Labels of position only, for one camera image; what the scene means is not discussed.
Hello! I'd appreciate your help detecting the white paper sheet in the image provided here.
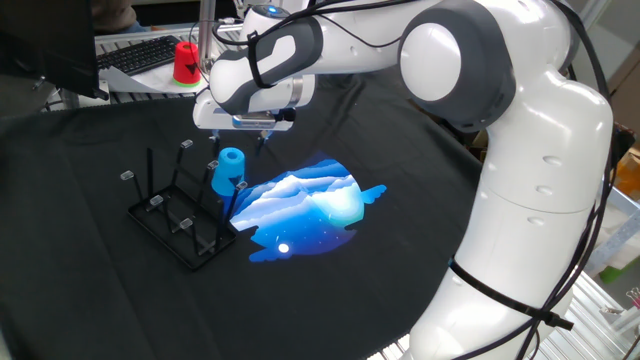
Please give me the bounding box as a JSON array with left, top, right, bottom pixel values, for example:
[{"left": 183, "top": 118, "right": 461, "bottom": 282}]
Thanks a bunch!
[{"left": 98, "top": 62, "right": 214, "bottom": 95}]

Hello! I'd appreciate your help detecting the white perforated shelf bar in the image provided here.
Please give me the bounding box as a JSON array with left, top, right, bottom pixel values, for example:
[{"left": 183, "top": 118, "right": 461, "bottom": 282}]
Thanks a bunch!
[{"left": 582, "top": 187, "right": 640, "bottom": 274}]

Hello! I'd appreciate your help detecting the black wire cup rack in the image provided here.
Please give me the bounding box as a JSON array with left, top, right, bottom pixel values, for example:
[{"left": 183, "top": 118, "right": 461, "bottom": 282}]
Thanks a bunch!
[{"left": 118, "top": 138, "right": 250, "bottom": 273}]

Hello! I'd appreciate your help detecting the blue plastic cup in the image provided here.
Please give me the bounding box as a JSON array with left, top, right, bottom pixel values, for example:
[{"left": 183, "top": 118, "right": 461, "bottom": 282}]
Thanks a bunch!
[{"left": 210, "top": 146, "right": 247, "bottom": 199}]

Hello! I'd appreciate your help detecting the red plastic cup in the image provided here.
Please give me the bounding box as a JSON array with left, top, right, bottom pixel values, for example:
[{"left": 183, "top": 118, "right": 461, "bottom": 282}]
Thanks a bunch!
[{"left": 171, "top": 40, "right": 203, "bottom": 89}]

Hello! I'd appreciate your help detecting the green plastic object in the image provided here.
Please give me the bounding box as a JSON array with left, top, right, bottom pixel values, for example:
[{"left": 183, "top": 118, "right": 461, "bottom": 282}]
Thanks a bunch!
[{"left": 599, "top": 254, "right": 640, "bottom": 286}]

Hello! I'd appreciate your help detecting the black cloth with blue print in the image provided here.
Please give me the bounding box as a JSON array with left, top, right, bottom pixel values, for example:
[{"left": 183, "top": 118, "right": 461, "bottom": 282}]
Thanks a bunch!
[{"left": 0, "top": 69, "right": 484, "bottom": 360}]

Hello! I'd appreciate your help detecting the orange cardboard box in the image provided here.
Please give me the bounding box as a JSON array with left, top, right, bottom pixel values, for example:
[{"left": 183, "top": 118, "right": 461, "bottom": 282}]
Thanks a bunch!
[{"left": 612, "top": 147, "right": 640, "bottom": 201}]

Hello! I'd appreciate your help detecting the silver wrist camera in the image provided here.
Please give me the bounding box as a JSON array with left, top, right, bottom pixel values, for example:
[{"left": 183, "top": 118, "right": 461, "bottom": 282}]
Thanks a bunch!
[{"left": 231, "top": 112, "right": 284, "bottom": 131}]

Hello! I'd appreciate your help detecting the grey metal shelf post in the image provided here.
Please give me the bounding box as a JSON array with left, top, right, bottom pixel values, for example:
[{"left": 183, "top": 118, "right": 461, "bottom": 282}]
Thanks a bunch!
[{"left": 569, "top": 0, "right": 614, "bottom": 66}]

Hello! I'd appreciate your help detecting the black monitor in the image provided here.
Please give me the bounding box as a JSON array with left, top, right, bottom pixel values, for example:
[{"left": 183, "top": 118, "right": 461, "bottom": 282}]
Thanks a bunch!
[{"left": 0, "top": 0, "right": 110, "bottom": 101}]

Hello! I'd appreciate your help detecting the person in brown clothing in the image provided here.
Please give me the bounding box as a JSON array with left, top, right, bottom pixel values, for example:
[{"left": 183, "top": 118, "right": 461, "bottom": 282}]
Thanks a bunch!
[{"left": 91, "top": 0, "right": 139, "bottom": 35}]

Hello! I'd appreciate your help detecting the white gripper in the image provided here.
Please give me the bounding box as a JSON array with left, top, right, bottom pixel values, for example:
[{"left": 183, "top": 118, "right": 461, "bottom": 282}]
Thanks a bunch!
[{"left": 192, "top": 89, "right": 297, "bottom": 160}]

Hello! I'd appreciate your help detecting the black keyboard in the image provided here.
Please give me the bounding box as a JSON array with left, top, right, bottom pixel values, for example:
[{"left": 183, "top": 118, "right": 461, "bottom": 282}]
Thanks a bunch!
[{"left": 95, "top": 34, "right": 182, "bottom": 77}]

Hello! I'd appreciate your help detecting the silver vertical post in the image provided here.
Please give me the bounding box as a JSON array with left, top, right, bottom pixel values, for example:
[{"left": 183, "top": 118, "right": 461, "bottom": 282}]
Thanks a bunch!
[{"left": 198, "top": 0, "right": 217, "bottom": 64}]

